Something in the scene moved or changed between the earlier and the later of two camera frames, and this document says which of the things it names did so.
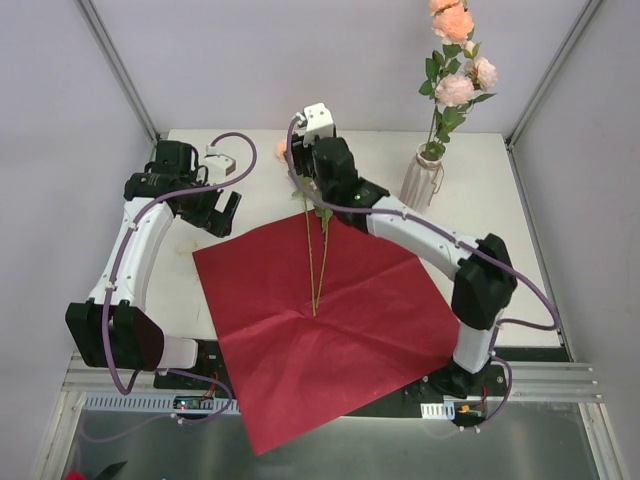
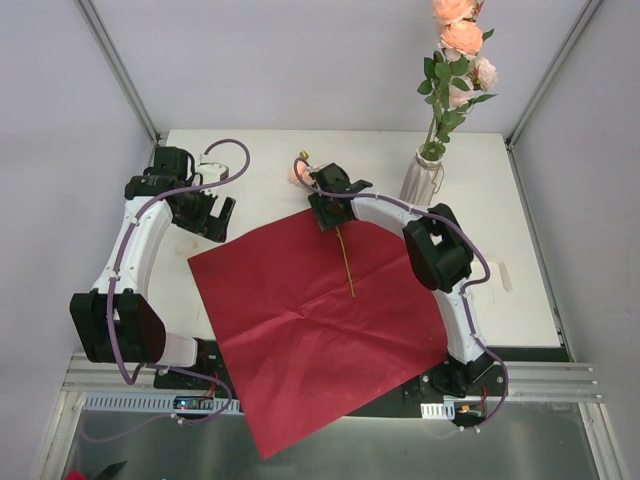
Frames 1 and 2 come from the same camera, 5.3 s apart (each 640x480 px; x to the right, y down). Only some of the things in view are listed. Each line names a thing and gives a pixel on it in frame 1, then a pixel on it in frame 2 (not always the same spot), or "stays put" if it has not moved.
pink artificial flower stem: [457, 78] stays put
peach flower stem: [325, 215] → [304, 167]
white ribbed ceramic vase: [424, 177] stays put
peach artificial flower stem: [305, 182] → [460, 39]
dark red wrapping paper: [322, 326] stays put
